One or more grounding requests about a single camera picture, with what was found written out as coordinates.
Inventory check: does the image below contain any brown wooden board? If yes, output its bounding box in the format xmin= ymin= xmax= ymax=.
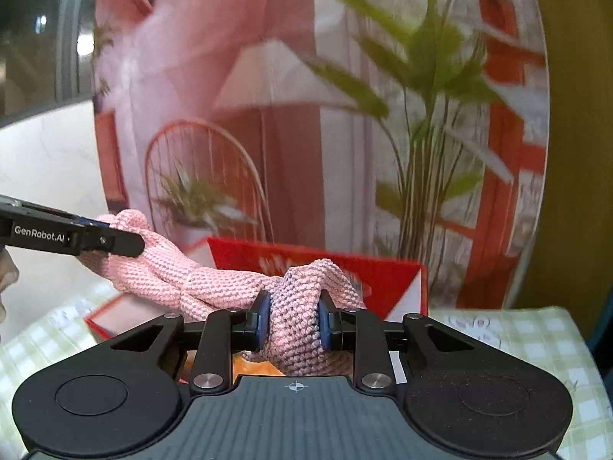
xmin=503 ymin=0 xmax=613 ymax=312

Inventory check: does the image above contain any green checked tablecloth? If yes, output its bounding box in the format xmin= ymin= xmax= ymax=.
xmin=0 ymin=283 xmax=613 ymax=460

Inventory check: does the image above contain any pink knitted scarf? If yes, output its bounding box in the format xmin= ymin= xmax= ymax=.
xmin=77 ymin=208 xmax=370 ymax=377

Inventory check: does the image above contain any red cardboard box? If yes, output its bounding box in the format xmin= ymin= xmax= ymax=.
xmin=85 ymin=237 xmax=428 ymax=384

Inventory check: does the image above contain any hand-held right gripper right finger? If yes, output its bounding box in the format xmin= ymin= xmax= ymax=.
xmin=316 ymin=290 xmax=473 ymax=394

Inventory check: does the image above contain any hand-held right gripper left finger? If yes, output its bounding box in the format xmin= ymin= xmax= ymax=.
xmin=109 ymin=290 xmax=273 ymax=394

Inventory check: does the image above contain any dark window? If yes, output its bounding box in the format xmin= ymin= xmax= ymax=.
xmin=0 ymin=0 xmax=106 ymax=128

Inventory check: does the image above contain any person's left hand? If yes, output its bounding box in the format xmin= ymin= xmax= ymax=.
xmin=0 ymin=249 xmax=19 ymax=324

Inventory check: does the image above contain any printed room wall poster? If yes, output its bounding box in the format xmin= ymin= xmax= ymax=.
xmin=91 ymin=0 xmax=549 ymax=310

